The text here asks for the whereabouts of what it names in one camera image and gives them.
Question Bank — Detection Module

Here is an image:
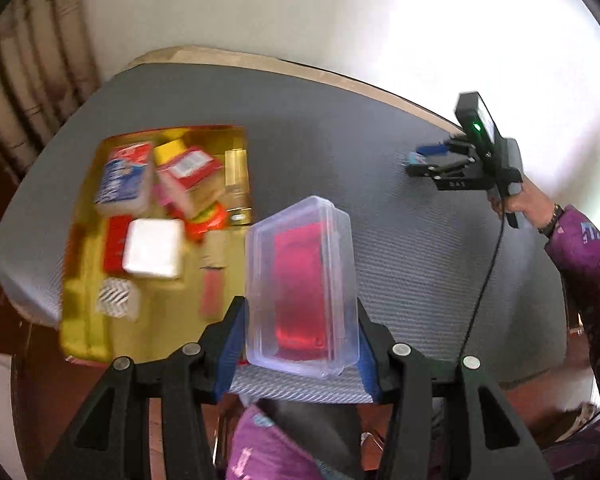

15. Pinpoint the person's right hand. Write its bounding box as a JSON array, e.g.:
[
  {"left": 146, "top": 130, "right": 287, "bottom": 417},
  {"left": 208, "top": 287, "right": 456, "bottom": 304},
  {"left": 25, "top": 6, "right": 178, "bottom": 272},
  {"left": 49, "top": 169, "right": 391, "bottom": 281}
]
[{"left": 489, "top": 180, "right": 556, "bottom": 233}]

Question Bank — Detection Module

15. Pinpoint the white square block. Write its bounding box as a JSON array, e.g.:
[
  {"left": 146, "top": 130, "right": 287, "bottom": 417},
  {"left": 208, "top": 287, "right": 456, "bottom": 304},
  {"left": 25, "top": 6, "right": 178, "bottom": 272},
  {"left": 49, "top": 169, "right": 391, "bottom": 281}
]
[{"left": 122, "top": 217, "right": 186, "bottom": 279}]

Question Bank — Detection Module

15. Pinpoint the person's purple clothing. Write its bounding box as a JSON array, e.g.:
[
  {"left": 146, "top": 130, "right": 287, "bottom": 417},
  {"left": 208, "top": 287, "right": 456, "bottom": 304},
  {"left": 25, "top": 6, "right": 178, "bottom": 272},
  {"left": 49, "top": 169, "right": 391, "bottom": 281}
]
[{"left": 227, "top": 400, "right": 600, "bottom": 480}]

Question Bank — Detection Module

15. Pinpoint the beige striped curtain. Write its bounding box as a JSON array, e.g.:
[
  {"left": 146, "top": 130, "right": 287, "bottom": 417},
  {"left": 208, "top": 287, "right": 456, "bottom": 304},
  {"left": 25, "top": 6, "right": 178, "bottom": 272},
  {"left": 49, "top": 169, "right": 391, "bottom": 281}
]
[{"left": 0, "top": 0, "right": 101, "bottom": 181}]

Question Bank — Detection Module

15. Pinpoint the red yellow patterned piece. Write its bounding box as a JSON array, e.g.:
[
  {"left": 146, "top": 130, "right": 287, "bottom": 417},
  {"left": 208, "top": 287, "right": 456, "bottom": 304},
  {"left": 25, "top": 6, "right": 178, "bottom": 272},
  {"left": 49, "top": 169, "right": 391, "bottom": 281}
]
[{"left": 185, "top": 202, "right": 228, "bottom": 241}]

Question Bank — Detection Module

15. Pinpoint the mauve pink stick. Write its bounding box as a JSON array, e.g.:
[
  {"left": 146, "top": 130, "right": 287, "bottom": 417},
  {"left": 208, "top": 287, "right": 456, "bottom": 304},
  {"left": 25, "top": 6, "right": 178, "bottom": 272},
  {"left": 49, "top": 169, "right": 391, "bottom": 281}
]
[{"left": 200, "top": 267, "right": 227, "bottom": 320}]

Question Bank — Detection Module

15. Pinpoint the red block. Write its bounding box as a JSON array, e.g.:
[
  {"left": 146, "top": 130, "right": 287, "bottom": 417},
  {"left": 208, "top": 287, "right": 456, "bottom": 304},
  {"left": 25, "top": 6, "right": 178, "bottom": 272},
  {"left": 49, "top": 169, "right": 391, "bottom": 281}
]
[{"left": 102, "top": 214, "right": 133, "bottom": 275}]

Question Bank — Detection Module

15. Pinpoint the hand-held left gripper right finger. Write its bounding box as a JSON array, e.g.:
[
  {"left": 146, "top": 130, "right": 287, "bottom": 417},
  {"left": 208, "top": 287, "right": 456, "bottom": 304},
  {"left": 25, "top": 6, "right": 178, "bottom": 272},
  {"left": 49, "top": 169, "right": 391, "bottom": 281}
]
[{"left": 355, "top": 299, "right": 556, "bottom": 480}]

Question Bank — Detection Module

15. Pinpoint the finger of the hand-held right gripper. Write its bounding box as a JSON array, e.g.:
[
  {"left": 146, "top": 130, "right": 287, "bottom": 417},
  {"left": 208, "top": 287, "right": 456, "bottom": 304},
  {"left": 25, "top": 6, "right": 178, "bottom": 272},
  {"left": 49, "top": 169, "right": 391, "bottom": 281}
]
[
  {"left": 414, "top": 135, "right": 476, "bottom": 161},
  {"left": 405, "top": 157, "right": 476, "bottom": 182}
]

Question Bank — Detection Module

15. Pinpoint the gold metal tray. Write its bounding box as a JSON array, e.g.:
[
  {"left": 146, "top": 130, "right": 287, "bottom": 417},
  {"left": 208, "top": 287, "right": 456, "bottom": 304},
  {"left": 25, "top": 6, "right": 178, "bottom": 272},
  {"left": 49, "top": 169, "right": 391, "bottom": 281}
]
[{"left": 59, "top": 124, "right": 255, "bottom": 365}]

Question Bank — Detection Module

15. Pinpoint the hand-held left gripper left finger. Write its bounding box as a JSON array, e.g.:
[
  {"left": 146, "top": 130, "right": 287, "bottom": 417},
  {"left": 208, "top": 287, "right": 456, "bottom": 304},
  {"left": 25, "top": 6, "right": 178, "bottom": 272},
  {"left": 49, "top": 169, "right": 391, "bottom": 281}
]
[{"left": 35, "top": 296, "right": 246, "bottom": 480}]

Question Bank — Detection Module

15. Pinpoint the blue red card pack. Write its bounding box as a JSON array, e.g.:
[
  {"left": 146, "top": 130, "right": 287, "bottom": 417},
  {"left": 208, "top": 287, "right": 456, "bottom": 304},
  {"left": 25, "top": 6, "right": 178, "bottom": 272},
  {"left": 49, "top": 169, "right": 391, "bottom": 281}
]
[{"left": 94, "top": 142, "right": 155, "bottom": 218}]

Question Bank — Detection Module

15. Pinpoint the black cable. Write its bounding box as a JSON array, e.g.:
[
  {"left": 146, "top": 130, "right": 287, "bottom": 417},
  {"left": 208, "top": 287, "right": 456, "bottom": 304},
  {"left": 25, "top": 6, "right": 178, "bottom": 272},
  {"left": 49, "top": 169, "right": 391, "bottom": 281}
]
[{"left": 460, "top": 212, "right": 506, "bottom": 361}]

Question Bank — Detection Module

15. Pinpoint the white striped box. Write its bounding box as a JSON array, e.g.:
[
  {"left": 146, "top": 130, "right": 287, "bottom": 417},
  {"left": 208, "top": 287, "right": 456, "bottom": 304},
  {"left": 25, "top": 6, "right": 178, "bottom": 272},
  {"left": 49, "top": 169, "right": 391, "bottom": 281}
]
[{"left": 96, "top": 277, "right": 141, "bottom": 320}]

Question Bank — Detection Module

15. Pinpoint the grey mesh mat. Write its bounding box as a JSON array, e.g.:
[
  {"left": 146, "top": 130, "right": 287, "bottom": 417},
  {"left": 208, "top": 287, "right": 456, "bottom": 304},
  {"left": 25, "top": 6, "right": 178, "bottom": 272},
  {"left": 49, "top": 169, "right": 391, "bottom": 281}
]
[{"left": 0, "top": 62, "right": 581, "bottom": 406}]

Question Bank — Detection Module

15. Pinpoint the dark bracelet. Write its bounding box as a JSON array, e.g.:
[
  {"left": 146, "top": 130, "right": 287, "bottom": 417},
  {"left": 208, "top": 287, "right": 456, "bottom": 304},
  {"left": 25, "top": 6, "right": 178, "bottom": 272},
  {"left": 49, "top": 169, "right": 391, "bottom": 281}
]
[{"left": 539, "top": 203, "right": 565, "bottom": 236}]

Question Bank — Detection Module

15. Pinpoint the clear plastic box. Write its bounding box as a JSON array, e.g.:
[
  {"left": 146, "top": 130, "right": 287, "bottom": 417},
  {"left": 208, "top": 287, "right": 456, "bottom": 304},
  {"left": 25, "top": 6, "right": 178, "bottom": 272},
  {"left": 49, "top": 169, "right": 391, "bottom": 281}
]
[{"left": 244, "top": 196, "right": 362, "bottom": 380}]

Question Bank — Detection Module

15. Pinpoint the tan sided labelled box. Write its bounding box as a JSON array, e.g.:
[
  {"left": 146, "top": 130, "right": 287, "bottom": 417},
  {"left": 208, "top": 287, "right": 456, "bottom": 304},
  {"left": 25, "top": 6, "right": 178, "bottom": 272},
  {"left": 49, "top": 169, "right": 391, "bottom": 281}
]
[{"left": 156, "top": 146, "right": 227, "bottom": 217}]

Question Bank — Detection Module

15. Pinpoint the person's right forearm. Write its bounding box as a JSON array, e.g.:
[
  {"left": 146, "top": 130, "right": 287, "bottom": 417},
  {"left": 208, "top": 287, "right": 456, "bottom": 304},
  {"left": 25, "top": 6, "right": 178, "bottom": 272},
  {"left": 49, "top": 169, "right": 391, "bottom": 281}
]
[{"left": 545, "top": 205, "right": 600, "bottom": 411}]

